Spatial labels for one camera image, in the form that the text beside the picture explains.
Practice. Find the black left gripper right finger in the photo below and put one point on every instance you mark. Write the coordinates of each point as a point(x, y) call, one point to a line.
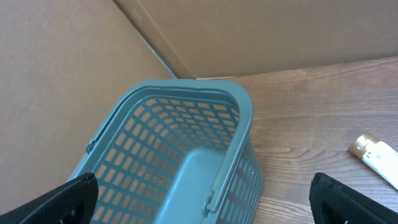
point(332, 202)

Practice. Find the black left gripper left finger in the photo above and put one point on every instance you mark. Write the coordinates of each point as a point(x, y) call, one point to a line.
point(72, 202)

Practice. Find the grey plastic shopping basket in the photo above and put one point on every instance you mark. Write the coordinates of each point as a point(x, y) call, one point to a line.
point(176, 151)

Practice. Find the white tube with gold cap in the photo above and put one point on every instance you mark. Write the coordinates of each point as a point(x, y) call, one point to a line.
point(376, 154)

